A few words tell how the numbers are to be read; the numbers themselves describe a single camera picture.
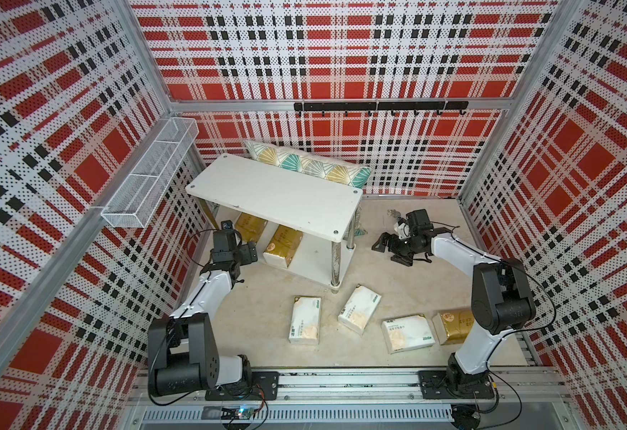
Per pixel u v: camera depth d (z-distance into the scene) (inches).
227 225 30.7
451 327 30.9
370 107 34.9
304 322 31.6
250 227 37.5
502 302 19.1
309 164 31.8
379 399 28.6
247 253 32.3
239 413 27.3
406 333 30.9
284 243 34.9
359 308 32.3
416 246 28.6
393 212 45.3
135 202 27.5
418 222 30.2
